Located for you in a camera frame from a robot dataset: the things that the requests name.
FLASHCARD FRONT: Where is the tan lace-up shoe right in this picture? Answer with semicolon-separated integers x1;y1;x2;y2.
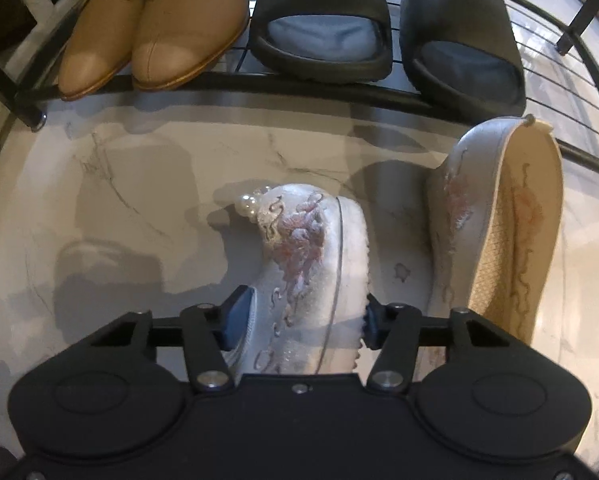
132;0;250;91

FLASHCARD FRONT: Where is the tan lace-up shoe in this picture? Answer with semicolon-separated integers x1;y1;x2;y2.
132;0;250;91
58;0;146;101

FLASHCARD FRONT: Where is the black slide sandal right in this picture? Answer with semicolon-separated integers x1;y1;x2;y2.
399;0;526;124

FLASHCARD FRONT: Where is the white embroidered pearl shoe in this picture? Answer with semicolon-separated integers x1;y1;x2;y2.
225;183;369;378

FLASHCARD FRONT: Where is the black slide sandal left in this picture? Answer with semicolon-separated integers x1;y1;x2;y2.
249;0;393;84

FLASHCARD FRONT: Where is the black metal shoe rack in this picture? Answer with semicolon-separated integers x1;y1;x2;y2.
0;0;599;187

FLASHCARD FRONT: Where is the black slide sandal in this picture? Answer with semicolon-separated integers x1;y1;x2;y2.
399;0;526;124
249;0;393;84

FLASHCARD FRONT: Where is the tan lace-up shoe left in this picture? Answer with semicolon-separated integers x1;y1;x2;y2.
58;0;146;101

